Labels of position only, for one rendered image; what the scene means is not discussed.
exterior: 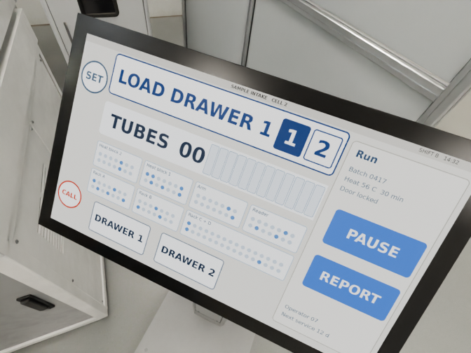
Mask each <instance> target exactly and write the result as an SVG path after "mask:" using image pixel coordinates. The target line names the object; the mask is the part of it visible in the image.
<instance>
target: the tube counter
mask: <svg viewBox="0 0 471 353"><path fill-rule="evenodd" d="M173 163H174V164H176V165H179V166H181V167H184V168H187V169H189V170H191V171H193V172H196V173H199V174H202V175H203V176H205V177H208V178H211V179H214V180H215V181H218V182H220V183H223V184H226V185H227V186H230V187H232V188H235V189H238V190H239V191H242V192H244V193H247V194H250V195H252V196H254V197H256V198H259V199H262V200H265V201H267V202H269V203H271V204H274V205H277V206H279V207H282V208H283V209H286V210H289V211H291V212H294V213H295V214H298V215H301V216H303V217H306V218H307V219H310V220H313V219H314V217H315V215H316V213H317V210H318V208H319V206H320V203H321V202H322V199H323V197H324V195H325V193H326V191H327V188H328V186H327V185H325V184H322V183H320V182H317V181H314V180H312V179H309V178H307V177H304V176H301V175H299V174H296V173H293V172H291V171H289V170H286V169H283V168H281V167H278V166H275V165H272V164H270V163H268V162H265V161H263V160H260V159H257V158H254V157H252V156H250V155H247V154H244V153H241V152H239V151H236V150H233V149H232V148H229V147H226V146H223V145H221V144H218V143H215V142H213V141H210V140H208V139H205V138H202V137H199V136H197V135H195V134H192V133H190V132H187V131H184V130H183V132H182V135H181V139H180V141H179V146H178V148H177V152H176V155H175V159H174V162H173Z"/></svg>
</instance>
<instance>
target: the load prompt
mask: <svg viewBox="0 0 471 353"><path fill-rule="evenodd" d="M108 93H109V94H111V95H115V96H117V97H120V98H122V99H126V100H128V101H130V102H133V103H136V104H138V105H141V106H144V107H146V108H148V109H152V110H154V111H157V112H159V113H163V114H165V115H167V116H170V117H173V118H176V119H178V120H181V121H184V122H185V123H189V124H191V125H194V126H196V127H199V128H202V129H204V130H207V131H210V132H213V133H215V134H218V135H221V136H223V137H226V138H228V139H231V140H233V141H236V142H239V143H241V144H244V145H247V146H250V147H252V148H255V149H257V150H260V151H263V152H265V153H268V154H271V155H274V156H276V157H278V158H282V159H283V160H287V161H289V162H292V163H294V164H297V165H300V166H302V167H305V168H308V169H311V170H313V171H315V172H319V173H321V174H324V175H326V176H329V177H331V178H332V177H333V175H334V173H335V171H336V168H337V166H338V164H339V162H340V160H341V157H342V155H343V153H344V151H345V149H346V147H347V145H348V142H349V140H350V138H351V135H352V133H351V132H347V131H345V130H342V129H339V128H337V127H333V126H331V125H327V124H325V123H321V122H319V121H316V120H313V119H310V118H307V117H304V116H301V115H299V114H296V113H292V112H290V111H286V110H284V109H281V108H278V107H276V106H272V105H270V104H266V103H263V102H260V101H258V100H255V99H252V98H249V97H246V96H243V95H240V94H238V93H235V92H231V91H229V90H225V89H223V88H220V87H217V86H215V85H211V84H209V83H205V82H202V81H199V80H197V79H194V78H191V77H188V76H185V75H182V74H178V73H177V72H174V71H170V70H168V69H164V68H162V67H158V66H156V65H154V64H150V63H148V62H144V61H141V60H138V59H135V58H133V57H130V56H127V55H124V54H121V53H117V52H116V58H115V61H114V67H113V71H112V74H111V80H110V83H109V89H108Z"/></svg>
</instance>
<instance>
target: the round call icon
mask: <svg viewBox="0 0 471 353"><path fill-rule="evenodd" d="M84 189H85V186H83V185H81V184H78V183H76V182H75V181H72V180H70V179H68V178H66V177H64V176H61V175H60V180H59V184H58V187H57V194H56V198H55V202H56V203H58V204H59V205H62V206H63V207H66V208H68V209H70V210H72V211H74V212H76V213H78V214H79V211H80V208H81V202H82V198H83V192H84Z"/></svg>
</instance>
